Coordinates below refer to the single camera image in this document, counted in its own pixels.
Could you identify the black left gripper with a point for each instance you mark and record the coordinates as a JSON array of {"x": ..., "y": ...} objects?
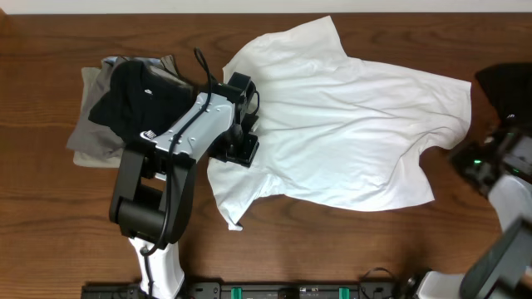
[{"x": 245, "y": 159}]

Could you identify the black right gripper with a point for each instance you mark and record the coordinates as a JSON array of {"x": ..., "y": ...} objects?
[{"x": 459, "y": 154}]

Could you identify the white t-shirt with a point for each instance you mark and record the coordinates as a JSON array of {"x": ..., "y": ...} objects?
[{"x": 337, "y": 130}]

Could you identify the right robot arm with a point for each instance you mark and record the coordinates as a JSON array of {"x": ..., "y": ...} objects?
[{"x": 504, "y": 270}]

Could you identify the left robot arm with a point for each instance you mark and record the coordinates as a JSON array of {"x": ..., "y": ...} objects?
[{"x": 154, "y": 190}]

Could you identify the black crumpled garment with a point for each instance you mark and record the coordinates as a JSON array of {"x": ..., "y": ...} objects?
[{"x": 507, "y": 87}]

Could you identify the black Nike t-shirt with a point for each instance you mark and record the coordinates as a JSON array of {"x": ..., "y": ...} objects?
[{"x": 138, "y": 101}]

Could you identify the grey folded garment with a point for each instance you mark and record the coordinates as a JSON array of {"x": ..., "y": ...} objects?
[{"x": 91, "y": 137}]

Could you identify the beige folded garment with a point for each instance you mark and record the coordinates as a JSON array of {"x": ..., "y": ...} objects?
[{"x": 87, "y": 160}]

